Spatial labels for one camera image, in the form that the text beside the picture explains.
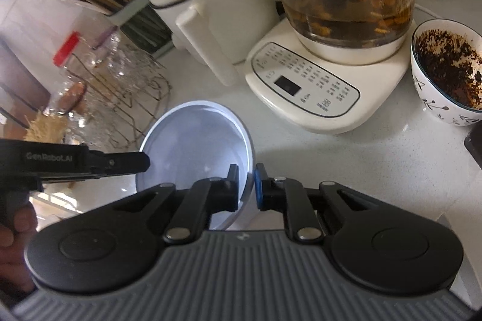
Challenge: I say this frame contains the bowl with garlic and noodles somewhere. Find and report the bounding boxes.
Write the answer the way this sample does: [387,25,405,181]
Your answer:
[23,111,70,144]

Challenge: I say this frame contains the black induction cooker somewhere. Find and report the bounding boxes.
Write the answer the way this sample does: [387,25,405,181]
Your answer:
[464,122,482,169]

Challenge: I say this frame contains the translucent plastic bowl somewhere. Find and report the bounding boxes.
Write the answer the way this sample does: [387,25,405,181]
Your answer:
[136,101,254,230]

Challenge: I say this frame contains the patterned bowl with dregs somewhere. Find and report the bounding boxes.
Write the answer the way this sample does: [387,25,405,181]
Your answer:
[410,18,481,126]

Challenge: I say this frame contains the person's left hand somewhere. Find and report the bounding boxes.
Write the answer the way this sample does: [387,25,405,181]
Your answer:
[1,202,38,297]

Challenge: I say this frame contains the glass health kettle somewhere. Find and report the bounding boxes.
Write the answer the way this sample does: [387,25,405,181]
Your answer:
[245,0,415,134]

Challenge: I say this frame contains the wire rack with glasses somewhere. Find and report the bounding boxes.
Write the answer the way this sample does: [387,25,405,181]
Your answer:
[64,29,172,151]

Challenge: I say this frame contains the red-lid glass jar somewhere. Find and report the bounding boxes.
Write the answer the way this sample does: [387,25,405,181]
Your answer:
[43,31,88,118]

